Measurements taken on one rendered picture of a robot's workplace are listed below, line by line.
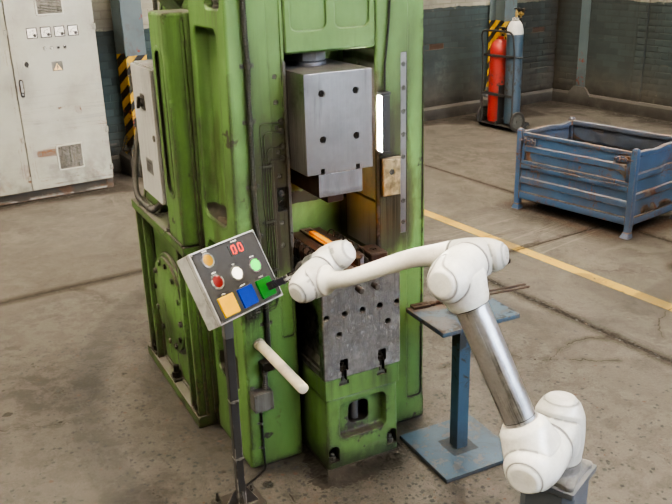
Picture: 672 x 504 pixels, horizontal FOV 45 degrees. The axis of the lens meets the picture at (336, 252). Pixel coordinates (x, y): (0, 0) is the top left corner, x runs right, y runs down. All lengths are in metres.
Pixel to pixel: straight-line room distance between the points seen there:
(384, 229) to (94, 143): 5.21
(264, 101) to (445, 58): 8.17
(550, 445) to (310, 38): 1.78
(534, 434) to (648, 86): 9.53
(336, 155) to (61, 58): 5.30
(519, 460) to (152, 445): 2.13
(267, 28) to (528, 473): 1.87
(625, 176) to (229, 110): 4.16
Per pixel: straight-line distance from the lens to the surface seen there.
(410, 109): 3.58
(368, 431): 3.78
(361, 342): 3.53
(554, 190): 7.15
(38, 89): 8.24
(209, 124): 3.58
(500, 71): 10.68
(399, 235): 3.69
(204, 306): 2.96
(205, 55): 3.54
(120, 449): 4.11
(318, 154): 3.23
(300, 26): 3.29
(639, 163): 6.69
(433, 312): 3.59
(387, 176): 3.55
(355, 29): 3.39
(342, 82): 3.23
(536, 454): 2.47
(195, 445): 4.05
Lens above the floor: 2.20
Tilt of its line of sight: 20 degrees down
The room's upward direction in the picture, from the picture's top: 2 degrees counter-clockwise
